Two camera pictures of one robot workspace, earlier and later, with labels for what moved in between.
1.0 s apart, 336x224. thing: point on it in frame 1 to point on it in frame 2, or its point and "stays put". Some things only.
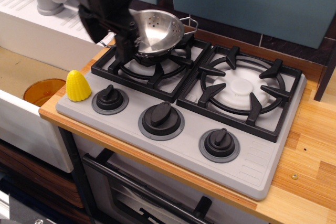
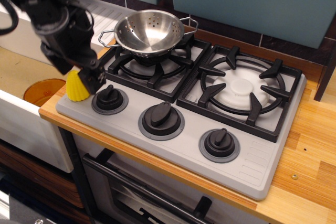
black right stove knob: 219,146 stays put
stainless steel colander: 159,30 stays put
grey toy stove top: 174,137 stays put
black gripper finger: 96,30 to 60,62
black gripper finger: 127,43 to 94,78
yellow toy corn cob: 77,87 stays put
